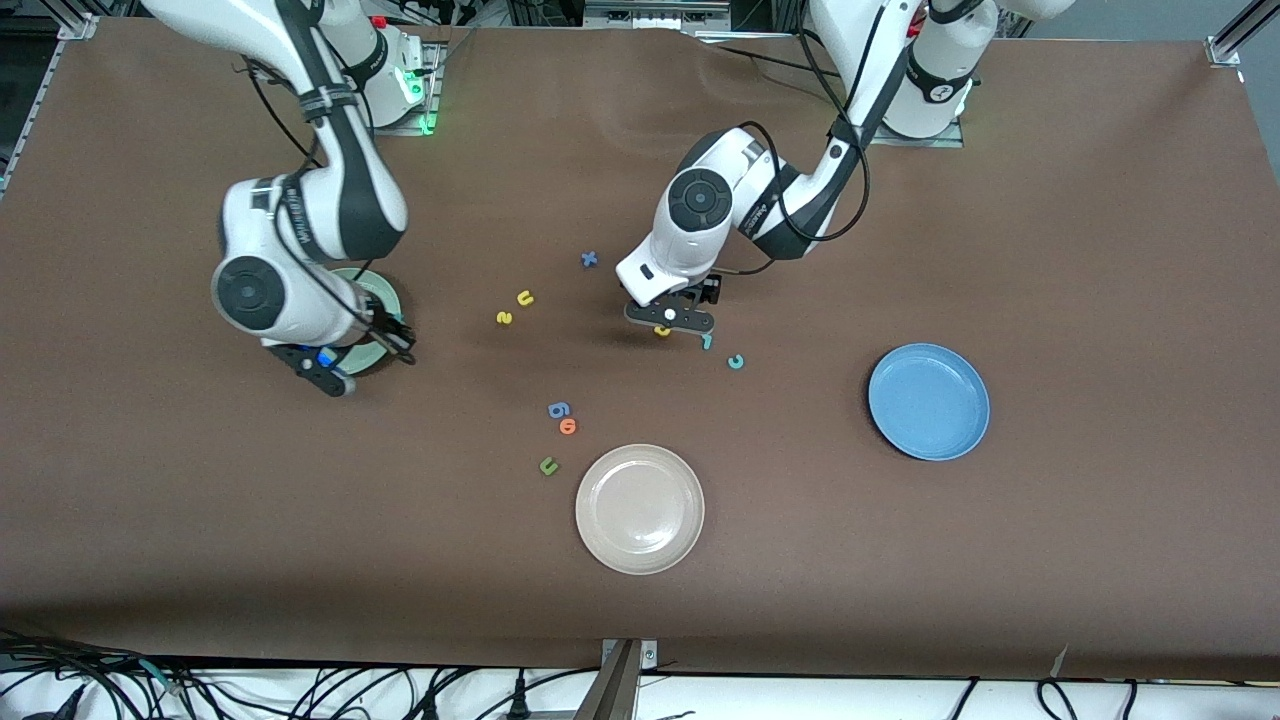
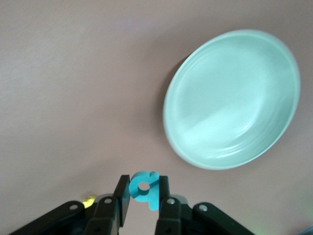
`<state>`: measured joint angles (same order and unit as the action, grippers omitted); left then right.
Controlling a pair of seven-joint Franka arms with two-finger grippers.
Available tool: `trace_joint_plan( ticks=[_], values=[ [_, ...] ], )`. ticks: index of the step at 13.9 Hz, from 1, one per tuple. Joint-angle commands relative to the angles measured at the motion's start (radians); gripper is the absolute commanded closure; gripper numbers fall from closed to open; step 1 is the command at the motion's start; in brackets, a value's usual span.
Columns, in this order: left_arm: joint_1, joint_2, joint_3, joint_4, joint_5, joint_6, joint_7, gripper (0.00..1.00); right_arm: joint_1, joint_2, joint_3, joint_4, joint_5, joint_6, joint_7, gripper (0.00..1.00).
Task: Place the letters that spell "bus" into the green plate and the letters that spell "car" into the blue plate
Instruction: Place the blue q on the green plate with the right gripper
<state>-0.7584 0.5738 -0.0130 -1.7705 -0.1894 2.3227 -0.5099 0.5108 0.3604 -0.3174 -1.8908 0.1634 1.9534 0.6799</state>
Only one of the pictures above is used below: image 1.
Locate blue round plate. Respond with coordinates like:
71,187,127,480
867,343,991,462

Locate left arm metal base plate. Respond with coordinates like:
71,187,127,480
880,115,967,150

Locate aluminium corner profile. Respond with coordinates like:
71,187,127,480
0,12,101,201
1205,0,1269,69

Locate beige round plate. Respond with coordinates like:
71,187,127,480
575,444,706,576

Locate green round plate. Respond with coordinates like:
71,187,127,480
325,265,407,378

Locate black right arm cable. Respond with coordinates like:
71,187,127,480
245,55,417,367

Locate brown table cover mat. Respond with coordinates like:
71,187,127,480
0,18,1280,683

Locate metal table edge bracket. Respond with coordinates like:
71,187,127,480
598,637,661,720

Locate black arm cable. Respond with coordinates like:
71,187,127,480
735,0,901,273
245,55,417,367

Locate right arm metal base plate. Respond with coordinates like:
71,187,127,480
395,38,448,137

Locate grey metal frame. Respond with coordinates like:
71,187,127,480
583,0,733,33

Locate teal cable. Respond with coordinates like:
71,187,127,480
140,658,189,697

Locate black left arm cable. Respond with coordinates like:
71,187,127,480
735,0,901,273

